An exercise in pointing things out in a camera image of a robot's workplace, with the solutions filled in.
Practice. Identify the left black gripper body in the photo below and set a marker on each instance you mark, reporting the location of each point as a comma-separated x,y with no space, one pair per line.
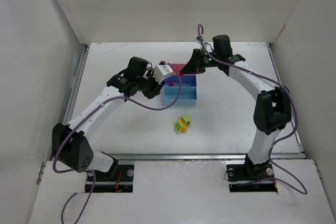
151,89

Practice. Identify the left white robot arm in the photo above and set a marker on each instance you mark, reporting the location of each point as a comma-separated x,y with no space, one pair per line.
71,141

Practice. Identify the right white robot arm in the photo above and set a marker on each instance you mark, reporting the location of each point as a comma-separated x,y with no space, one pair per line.
272,110

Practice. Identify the dark blue container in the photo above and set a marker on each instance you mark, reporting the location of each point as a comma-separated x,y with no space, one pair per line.
186,81

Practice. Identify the pink container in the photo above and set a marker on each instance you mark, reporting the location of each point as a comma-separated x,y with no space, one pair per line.
177,67

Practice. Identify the light blue container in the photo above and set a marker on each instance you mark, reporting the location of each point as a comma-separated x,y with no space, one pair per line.
188,96

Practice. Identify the yellow green lego cluster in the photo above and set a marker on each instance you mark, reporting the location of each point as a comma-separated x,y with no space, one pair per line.
183,124

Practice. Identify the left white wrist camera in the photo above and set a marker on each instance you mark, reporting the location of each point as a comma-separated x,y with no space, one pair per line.
162,71

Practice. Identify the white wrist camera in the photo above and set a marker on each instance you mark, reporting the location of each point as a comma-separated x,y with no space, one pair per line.
162,71
200,41

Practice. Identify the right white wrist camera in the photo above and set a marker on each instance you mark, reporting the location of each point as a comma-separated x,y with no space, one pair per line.
200,41

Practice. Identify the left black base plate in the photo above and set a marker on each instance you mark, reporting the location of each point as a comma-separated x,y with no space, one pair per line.
121,182

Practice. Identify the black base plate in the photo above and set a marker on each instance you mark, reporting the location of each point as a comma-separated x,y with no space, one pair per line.
121,182
252,182

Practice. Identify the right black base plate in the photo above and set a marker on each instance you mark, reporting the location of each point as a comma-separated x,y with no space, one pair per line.
252,182

